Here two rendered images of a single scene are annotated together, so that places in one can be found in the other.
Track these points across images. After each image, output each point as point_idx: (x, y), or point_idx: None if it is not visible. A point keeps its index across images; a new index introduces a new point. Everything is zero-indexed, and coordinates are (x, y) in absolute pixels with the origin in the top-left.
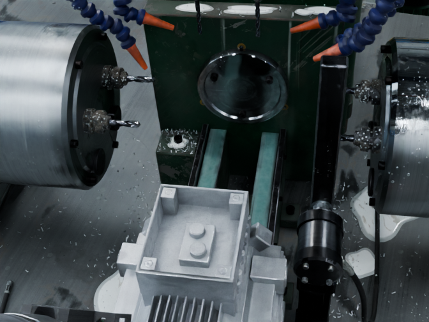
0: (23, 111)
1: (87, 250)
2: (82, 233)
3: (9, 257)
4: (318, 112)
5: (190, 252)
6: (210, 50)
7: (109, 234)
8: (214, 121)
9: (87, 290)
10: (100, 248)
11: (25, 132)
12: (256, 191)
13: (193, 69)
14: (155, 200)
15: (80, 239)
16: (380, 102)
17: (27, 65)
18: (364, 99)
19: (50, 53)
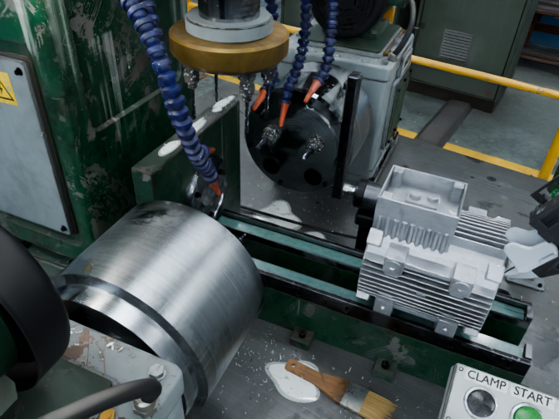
0: (229, 277)
1: (236, 400)
2: (214, 401)
3: None
4: (353, 114)
5: (435, 200)
6: (189, 174)
7: (225, 378)
8: None
9: (284, 406)
10: (239, 387)
11: (240, 293)
12: (275, 239)
13: (181, 201)
14: None
15: (221, 404)
16: (288, 130)
17: (192, 244)
18: (276, 138)
19: (190, 223)
